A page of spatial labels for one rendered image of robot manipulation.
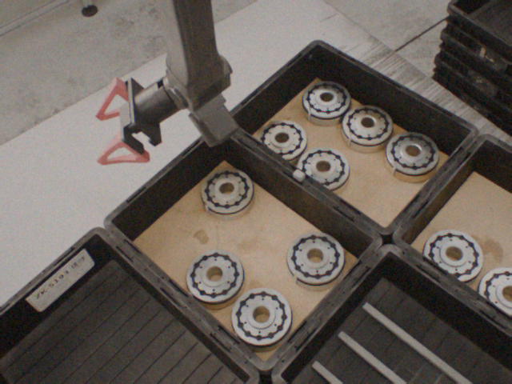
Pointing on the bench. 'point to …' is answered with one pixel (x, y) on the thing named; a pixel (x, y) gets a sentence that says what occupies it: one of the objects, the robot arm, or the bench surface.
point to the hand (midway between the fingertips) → (102, 138)
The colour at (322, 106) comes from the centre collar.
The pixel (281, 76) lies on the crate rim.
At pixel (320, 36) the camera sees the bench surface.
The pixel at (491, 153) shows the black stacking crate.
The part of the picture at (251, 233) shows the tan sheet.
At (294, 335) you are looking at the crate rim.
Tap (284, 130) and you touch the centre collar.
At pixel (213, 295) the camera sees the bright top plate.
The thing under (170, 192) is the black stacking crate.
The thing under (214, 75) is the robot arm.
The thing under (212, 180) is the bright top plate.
